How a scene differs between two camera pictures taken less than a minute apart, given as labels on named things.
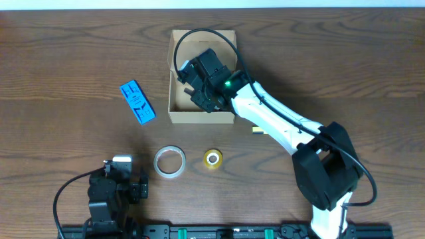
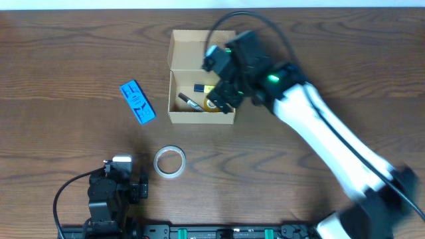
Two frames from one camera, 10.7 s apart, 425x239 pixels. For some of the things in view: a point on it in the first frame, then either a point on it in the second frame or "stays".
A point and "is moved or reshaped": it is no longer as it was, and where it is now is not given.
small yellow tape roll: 212,159 is moved or reshaped
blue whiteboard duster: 139,102 stays
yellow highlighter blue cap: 257,130 is moved or reshaped
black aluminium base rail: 219,231 stays
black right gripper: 196,98 -> 222,89
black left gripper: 139,190 stays
